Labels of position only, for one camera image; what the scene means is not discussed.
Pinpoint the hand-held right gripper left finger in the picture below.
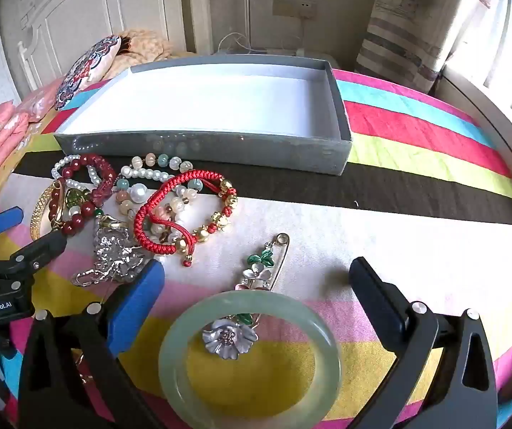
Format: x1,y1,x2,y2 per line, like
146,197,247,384
18,259,167,429

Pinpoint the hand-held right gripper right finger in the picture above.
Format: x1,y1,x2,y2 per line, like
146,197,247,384
349,257,500,429

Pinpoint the gold bangle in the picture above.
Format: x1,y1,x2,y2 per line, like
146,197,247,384
30,179,67,241

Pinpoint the green and gold pendant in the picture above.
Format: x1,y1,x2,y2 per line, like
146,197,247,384
64,188,91,208

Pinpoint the silver brooch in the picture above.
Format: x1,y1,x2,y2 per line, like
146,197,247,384
70,226,156,287

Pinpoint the pale green jade bangle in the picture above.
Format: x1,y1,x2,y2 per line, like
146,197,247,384
158,290,343,421

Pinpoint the gold ornament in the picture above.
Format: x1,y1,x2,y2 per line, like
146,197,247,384
97,214,128,230

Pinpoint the dark red bead bracelet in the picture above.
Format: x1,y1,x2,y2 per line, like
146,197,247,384
49,153,118,235

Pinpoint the white pearl necklace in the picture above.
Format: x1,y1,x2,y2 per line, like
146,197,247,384
50,154,169,262

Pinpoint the red braided bracelet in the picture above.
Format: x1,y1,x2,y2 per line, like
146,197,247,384
133,171,239,269

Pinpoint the pastel stone bead bracelet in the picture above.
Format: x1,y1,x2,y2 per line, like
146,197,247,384
113,153,203,242

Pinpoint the grey cardboard tray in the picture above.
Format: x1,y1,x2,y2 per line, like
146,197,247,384
53,55,354,176

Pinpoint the striped colourful bedsheet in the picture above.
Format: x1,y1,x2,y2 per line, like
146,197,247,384
0,69,512,429

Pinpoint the patterned round cushion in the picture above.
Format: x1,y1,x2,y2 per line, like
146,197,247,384
54,35,123,112

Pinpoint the orange fluffy blanket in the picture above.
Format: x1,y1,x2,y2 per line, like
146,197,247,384
104,29,174,81

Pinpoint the white wooden headboard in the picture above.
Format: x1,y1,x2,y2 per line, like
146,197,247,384
0,0,214,94

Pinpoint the white power strip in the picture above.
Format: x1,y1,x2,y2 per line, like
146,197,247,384
262,46,338,64

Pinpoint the striped beige curtain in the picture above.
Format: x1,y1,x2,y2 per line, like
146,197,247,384
354,0,511,94

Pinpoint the white cable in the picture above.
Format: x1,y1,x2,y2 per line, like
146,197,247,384
218,32,257,54

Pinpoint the wall socket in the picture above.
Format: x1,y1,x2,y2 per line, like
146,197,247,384
273,0,317,19

